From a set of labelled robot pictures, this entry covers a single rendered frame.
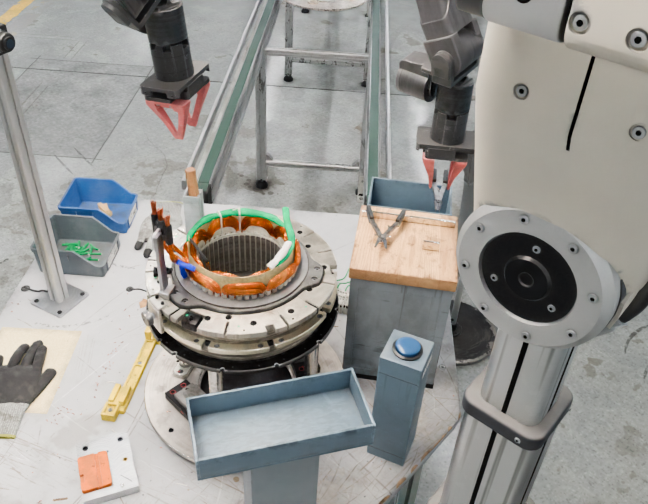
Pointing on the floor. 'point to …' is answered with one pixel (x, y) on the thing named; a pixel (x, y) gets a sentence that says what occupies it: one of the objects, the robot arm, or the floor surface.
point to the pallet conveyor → (253, 54)
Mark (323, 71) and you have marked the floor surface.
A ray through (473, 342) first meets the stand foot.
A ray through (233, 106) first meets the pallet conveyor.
